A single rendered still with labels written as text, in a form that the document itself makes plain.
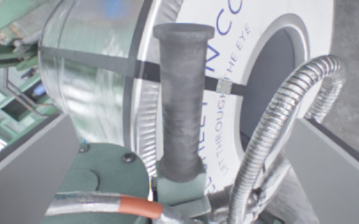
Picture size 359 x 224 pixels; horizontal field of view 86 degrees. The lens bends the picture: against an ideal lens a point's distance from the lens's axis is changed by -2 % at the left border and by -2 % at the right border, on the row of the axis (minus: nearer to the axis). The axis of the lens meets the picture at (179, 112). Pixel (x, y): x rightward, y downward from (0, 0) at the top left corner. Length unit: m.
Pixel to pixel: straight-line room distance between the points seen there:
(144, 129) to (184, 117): 0.23
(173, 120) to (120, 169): 0.10
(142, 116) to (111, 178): 0.16
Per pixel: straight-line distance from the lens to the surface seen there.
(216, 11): 0.47
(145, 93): 0.36
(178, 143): 0.17
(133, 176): 0.23
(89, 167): 0.25
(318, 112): 0.26
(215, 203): 0.37
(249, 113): 1.12
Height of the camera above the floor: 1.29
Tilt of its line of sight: 20 degrees down
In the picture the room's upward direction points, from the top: 137 degrees counter-clockwise
